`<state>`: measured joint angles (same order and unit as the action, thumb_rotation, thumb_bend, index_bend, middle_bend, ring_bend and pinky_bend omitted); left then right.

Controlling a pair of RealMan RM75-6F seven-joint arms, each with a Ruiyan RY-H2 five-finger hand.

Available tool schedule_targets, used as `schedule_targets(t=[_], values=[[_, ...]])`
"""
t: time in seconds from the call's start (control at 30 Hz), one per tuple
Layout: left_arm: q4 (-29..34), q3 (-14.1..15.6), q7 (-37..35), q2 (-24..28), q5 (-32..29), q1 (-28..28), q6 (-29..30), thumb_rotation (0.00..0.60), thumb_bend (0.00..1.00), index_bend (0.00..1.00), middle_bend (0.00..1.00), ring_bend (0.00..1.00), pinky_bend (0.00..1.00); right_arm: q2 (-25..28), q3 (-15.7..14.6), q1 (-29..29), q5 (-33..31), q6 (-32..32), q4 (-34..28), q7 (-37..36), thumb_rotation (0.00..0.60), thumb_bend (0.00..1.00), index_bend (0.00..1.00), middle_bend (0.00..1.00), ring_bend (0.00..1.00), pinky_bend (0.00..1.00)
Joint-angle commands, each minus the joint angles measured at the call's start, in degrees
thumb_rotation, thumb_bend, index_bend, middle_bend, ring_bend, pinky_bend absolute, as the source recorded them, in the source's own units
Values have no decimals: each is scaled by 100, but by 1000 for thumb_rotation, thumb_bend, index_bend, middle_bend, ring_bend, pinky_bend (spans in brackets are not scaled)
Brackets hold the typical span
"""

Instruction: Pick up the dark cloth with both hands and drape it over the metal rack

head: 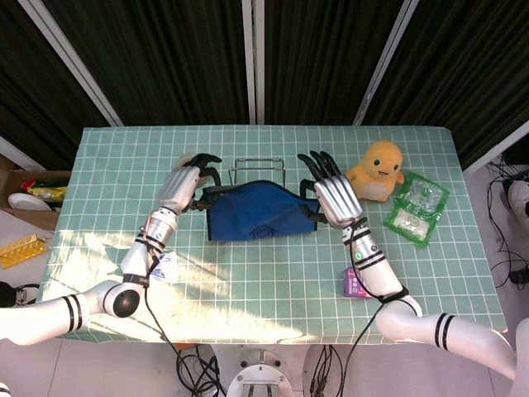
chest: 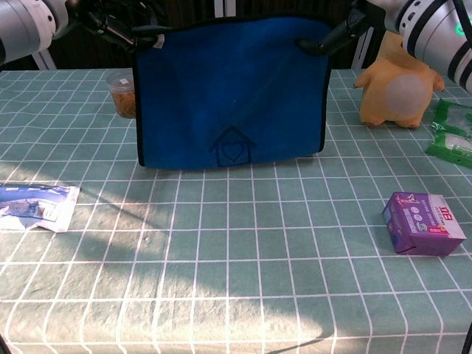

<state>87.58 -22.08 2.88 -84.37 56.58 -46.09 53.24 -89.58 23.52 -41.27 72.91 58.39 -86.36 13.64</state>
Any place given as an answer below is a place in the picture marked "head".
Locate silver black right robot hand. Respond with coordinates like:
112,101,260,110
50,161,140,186
297,151,365,229

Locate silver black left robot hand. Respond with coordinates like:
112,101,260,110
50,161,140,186
158,152,223,217

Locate blue cloth bag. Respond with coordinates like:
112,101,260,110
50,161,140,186
201,179,322,243

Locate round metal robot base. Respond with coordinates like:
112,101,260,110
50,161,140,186
226,349,297,397

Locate yellow plush toy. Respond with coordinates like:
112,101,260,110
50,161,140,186
346,139,407,203

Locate green plastic package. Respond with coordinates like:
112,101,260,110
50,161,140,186
401,170,450,213
383,201,440,251

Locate white blue paper packet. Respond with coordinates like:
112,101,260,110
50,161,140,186
147,250,180,284

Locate purple white carton box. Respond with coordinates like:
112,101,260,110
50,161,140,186
343,266,374,299

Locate green white checked tablecloth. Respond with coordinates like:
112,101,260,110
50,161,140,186
38,125,510,345

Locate black pleated curtain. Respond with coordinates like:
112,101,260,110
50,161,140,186
363,0,529,169
0,0,113,171
262,0,404,126
41,0,254,127

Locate yellow snack bag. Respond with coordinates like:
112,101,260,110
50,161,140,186
26,184,69,204

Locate brown cardboard box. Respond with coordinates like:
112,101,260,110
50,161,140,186
0,168,72,232

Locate white paper plate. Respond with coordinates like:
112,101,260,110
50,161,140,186
7,192,43,213

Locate yellow plastic rack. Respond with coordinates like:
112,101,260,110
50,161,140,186
0,232,47,270

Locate metal wire stand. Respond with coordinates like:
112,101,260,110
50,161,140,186
227,157,288,188

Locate black left hand cable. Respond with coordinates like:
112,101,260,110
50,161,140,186
139,231,187,397

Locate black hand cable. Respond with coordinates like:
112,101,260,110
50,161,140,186
310,221,411,397
139,231,187,397

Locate black right hand cable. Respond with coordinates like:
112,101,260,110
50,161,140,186
310,221,411,397

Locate white metal frame post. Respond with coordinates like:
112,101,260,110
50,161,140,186
241,0,266,125
0,135,35,171
461,122,529,175
27,0,124,127
352,0,422,127

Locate black floor cable bundle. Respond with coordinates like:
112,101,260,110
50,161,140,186
486,155,529,287

